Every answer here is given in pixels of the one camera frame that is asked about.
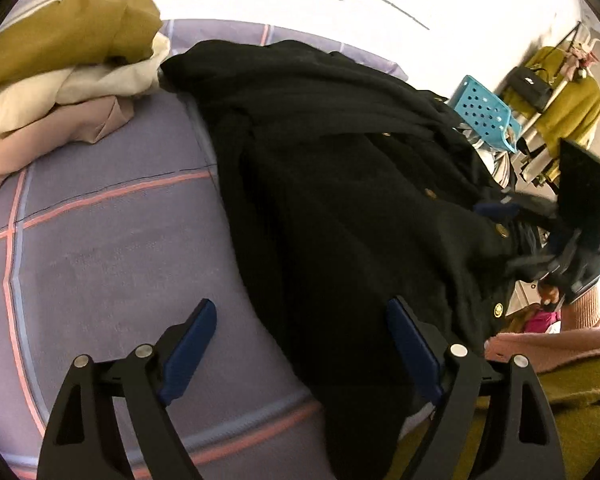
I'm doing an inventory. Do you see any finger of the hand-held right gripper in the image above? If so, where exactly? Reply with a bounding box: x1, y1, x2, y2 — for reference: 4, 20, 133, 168
472, 194, 561, 221
505, 230, 581, 281

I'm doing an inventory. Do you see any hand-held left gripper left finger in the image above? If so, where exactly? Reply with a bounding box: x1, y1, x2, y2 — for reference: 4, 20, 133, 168
37, 298, 218, 480

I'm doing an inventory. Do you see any person's pink sweater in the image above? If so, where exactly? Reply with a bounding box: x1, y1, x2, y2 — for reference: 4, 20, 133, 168
485, 327, 600, 373

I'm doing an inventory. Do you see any person's right forearm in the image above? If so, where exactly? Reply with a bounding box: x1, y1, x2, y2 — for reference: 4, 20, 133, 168
560, 280, 600, 333

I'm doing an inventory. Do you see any cream garment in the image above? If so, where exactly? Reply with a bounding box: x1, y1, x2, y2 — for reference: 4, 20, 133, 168
0, 32, 172, 136

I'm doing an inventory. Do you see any person's olive skirt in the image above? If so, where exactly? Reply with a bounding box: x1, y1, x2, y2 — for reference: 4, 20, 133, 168
380, 355, 600, 480

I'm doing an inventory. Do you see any blue plastic hanging basket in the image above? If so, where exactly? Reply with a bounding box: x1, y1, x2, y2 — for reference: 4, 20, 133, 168
447, 75, 523, 153

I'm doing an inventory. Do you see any black coat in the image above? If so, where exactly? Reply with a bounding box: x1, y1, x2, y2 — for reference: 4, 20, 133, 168
159, 39, 553, 480

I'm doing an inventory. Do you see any pale pink garment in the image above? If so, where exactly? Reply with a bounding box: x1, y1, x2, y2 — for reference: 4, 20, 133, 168
0, 94, 133, 203

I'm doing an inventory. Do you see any purple plaid bed sheet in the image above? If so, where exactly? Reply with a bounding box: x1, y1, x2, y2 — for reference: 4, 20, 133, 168
0, 19, 411, 480

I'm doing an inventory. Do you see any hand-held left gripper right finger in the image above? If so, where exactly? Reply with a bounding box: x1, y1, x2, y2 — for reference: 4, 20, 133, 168
385, 296, 566, 480

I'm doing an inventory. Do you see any mustard garment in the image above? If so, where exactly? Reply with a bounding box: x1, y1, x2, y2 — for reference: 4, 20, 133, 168
0, 0, 163, 106

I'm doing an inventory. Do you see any person's right hand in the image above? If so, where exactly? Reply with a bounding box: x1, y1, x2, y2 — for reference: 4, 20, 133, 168
536, 280, 568, 313

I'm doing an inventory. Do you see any yellow-green hanging garment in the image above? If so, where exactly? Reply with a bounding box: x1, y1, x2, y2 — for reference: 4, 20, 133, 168
522, 46, 600, 186

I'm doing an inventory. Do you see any black handbag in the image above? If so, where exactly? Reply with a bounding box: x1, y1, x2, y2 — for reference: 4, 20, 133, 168
502, 66, 553, 113

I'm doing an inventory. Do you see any magenta cloth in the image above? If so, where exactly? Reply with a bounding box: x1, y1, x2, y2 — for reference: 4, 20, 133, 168
524, 309, 562, 334

